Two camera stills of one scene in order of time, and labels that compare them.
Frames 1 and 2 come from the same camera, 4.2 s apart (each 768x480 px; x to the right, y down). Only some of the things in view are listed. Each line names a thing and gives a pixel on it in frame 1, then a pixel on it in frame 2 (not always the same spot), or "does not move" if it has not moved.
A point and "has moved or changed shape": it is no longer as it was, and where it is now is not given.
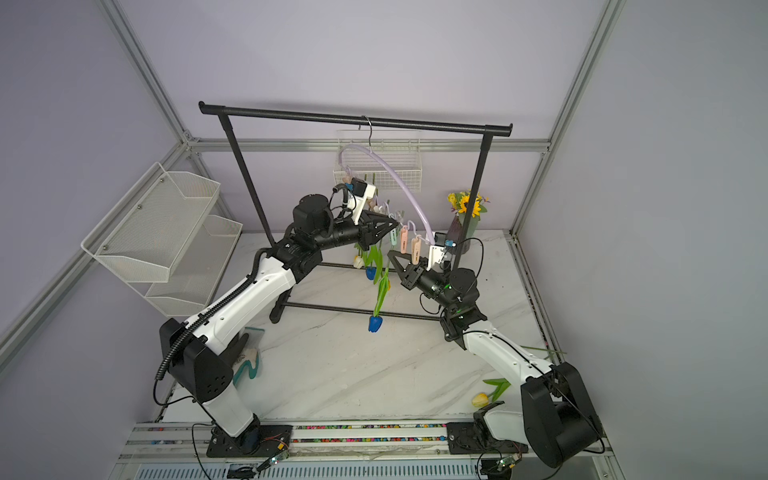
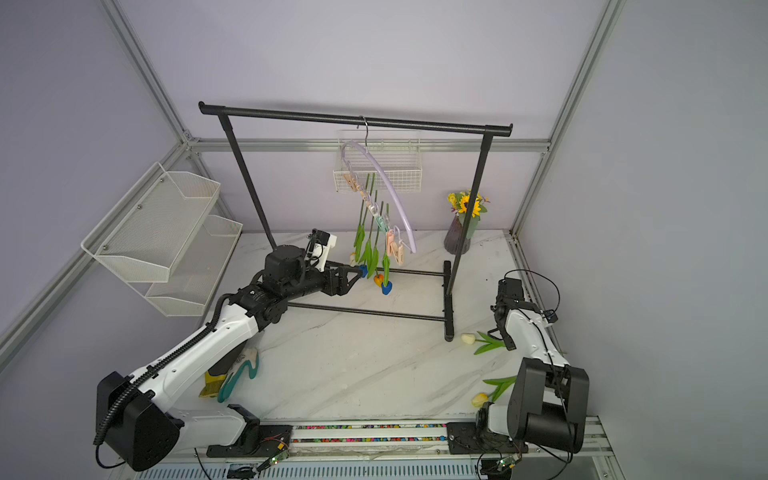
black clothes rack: (280, 296) does not move
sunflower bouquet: (460, 202) does not move
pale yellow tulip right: (481, 399) does not move
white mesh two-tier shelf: (162, 237) does not move
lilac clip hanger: (395, 222) has moved or changed shape
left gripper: (367, 233) → (342, 287)
